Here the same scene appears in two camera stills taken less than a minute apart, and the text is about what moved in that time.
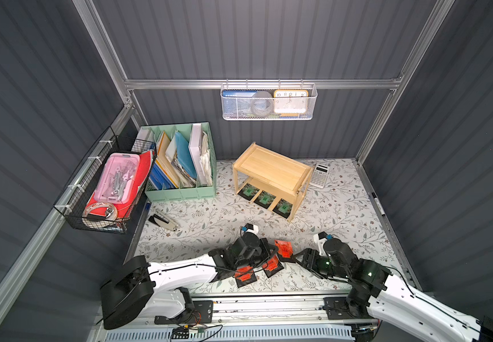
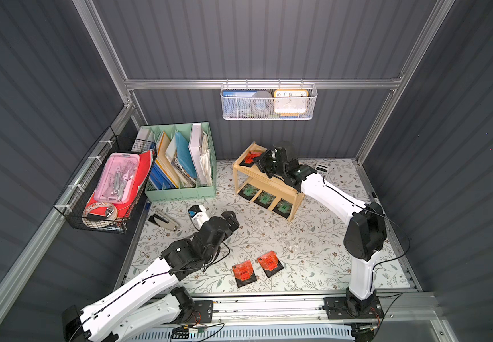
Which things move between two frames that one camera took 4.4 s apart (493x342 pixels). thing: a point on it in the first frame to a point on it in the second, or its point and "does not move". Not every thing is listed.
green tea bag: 283,208 does not move
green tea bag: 248,192 does not move
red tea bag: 285,251 to 250,158
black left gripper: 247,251 to 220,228
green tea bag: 265,199 does not move
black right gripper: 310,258 to 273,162
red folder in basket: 145,162 does not move
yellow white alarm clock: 291,102 does not move
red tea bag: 272,266 does not move
